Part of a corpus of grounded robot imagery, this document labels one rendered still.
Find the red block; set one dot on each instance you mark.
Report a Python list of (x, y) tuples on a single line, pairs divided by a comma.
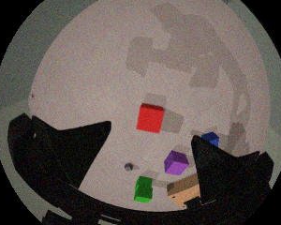
[(150, 117)]

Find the blue block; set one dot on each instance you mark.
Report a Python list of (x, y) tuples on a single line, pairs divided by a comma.
[(210, 137)]

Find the purple cube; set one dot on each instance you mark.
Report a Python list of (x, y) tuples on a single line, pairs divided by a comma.
[(175, 163)]

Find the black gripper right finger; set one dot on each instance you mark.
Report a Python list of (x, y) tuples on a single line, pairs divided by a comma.
[(216, 168)]

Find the green block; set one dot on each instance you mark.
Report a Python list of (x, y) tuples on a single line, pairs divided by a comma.
[(144, 181), (143, 194)]

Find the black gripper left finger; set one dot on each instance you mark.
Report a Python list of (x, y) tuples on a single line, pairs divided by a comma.
[(74, 148)]

